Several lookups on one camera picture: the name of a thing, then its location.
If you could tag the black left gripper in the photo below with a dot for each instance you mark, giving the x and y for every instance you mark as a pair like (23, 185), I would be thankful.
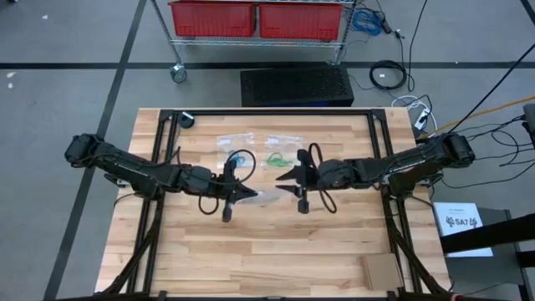
(196, 180)

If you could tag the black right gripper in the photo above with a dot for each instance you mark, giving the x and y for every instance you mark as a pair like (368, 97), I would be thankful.
(334, 175)

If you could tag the green rubber band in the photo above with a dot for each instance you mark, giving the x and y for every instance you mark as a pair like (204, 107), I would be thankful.
(279, 161)
(286, 163)
(273, 159)

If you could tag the clear plastic zip bag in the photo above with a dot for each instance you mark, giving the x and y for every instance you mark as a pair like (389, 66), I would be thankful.
(234, 142)
(273, 196)
(288, 144)

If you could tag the blue rubber band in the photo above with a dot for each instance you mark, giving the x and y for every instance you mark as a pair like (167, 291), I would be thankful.
(234, 158)
(239, 159)

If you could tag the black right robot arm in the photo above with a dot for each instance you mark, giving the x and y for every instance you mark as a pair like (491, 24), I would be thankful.
(418, 161)

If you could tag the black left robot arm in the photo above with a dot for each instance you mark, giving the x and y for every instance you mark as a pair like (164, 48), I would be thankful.
(125, 167)

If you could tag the small round spool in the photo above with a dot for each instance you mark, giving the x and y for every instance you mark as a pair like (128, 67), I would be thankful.
(186, 121)

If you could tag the black perforated floor mat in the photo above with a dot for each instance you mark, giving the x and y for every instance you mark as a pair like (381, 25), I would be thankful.
(297, 85)

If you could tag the brown cardboard box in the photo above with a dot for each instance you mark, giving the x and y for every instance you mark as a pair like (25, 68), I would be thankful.
(381, 271)

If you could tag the white power strip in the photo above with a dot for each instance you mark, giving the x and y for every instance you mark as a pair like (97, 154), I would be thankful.
(422, 119)

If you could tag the red plastic bin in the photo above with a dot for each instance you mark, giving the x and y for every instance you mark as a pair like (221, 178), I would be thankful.
(301, 21)
(213, 18)

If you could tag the white printed paper sheet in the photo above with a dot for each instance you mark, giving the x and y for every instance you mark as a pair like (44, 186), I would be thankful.
(460, 221)

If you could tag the black power adapter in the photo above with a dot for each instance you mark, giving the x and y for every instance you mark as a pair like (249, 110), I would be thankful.
(386, 26)

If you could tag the black slanted beam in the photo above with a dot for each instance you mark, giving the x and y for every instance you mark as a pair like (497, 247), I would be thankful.
(489, 236)

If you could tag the grey side stand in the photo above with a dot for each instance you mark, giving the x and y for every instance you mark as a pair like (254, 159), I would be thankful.
(497, 271)

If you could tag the grey box device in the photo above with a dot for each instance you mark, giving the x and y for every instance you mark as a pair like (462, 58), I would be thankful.
(530, 121)

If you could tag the black aluminium table frame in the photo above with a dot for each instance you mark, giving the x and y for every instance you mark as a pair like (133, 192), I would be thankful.
(271, 112)

